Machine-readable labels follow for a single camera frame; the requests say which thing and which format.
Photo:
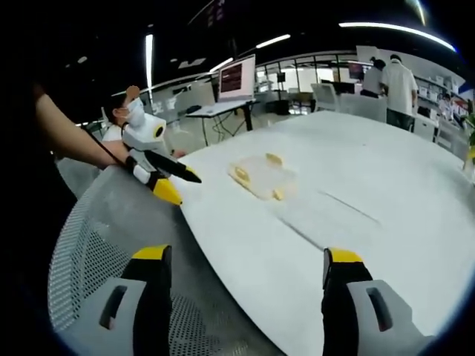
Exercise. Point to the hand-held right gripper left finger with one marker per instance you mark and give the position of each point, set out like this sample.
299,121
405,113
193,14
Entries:
122,311

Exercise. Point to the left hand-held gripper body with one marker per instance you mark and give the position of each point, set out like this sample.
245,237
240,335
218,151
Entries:
143,135

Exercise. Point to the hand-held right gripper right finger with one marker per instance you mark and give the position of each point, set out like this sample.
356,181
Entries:
356,308

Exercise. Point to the grey mesh office chair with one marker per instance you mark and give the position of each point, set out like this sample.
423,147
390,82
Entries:
122,222

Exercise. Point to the long ceiling light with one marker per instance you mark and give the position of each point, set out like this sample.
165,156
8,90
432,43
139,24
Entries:
273,41
149,63
397,32

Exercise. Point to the white desk black legs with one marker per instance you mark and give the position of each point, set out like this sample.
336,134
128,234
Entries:
222,109

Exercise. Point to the clear plastic box yellow clips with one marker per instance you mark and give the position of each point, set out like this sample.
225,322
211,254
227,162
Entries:
261,177

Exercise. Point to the computer monitor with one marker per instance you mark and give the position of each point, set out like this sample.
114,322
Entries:
236,78

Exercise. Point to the white office chair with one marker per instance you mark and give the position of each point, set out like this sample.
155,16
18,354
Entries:
324,96

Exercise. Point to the green plant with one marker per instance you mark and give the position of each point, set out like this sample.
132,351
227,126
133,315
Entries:
470,137

